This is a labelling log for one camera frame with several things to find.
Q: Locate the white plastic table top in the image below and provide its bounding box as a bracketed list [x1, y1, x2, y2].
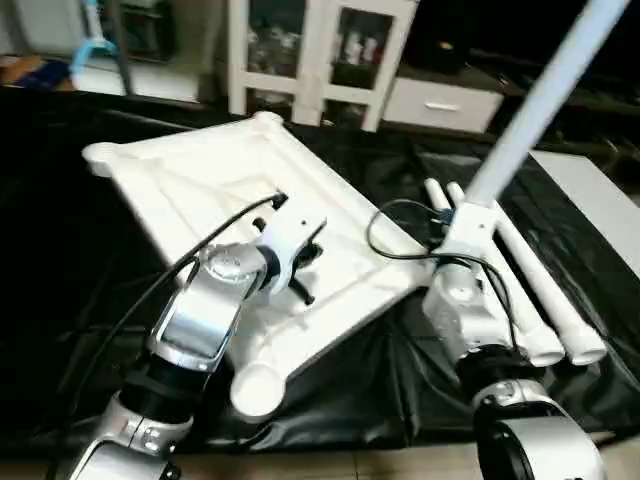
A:
[81, 111, 438, 420]

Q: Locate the white plastic table leg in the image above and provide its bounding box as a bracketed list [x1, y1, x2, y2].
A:
[461, 0, 632, 207]
[494, 212, 609, 366]
[422, 177, 451, 214]
[445, 181, 567, 368]

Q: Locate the black work mat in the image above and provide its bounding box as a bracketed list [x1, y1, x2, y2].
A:
[0, 88, 640, 456]

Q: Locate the white drawer unit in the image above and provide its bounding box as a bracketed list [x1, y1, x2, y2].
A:
[381, 76, 504, 135]

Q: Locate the white glass door cabinet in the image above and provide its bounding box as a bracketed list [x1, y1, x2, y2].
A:
[228, 0, 419, 133]

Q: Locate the grey vertical metal pole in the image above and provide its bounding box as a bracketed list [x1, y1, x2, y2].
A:
[105, 0, 137, 96]

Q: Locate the white flat board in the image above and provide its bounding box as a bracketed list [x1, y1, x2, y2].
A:
[528, 150, 640, 283]

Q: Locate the light blue plastic object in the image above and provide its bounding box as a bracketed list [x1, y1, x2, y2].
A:
[70, 0, 119, 79]

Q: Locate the brown cardboard box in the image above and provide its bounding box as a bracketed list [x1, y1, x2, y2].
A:
[0, 55, 73, 91]

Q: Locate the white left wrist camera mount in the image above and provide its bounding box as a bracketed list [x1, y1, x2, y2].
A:
[253, 204, 330, 293]

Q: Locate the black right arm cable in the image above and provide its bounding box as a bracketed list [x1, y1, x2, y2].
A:
[365, 198, 521, 351]

